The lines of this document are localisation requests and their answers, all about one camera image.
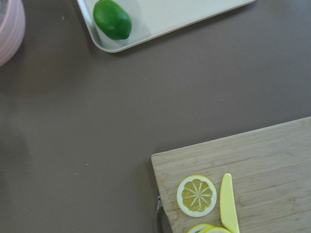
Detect stacked lemon slice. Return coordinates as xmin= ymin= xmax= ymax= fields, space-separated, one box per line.
xmin=187 ymin=223 xmax=214 ymax=233
xmin=199 ymin=227 xmax=231 ymax=233

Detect single lemon slice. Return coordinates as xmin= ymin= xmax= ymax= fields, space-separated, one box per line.
xmin=176 ymin=175 xmax=217 ymax=217

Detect metal cutting board handle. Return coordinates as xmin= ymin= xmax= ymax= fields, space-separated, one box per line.
xmin=154 ymin=195 xmax=163 ymax=233

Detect pink bowl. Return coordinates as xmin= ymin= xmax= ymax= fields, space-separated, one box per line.
xmin=0 ymin=0 xmax=26 ymax=66

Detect front stacked lemon slice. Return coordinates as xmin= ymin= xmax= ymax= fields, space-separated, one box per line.
xmin=187 ymin=223 xmax=214 ymax=233

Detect yellow plastic knife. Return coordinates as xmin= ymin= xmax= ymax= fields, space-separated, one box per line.
xmin=220 ymin=173 xmax=240 ymax=233

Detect cream rabbit tray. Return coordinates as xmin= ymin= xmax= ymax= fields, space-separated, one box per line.
xmin=77 ymin=0 xmax=251 ymax=53

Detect green lime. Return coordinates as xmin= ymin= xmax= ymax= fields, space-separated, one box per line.
xmin=93 ymin=0 xmax=132 ymax=40

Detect middle stacked lemon slice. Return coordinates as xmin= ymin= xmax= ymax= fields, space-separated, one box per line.
xmin=199 ymin=227 xmax=231 ymax=233

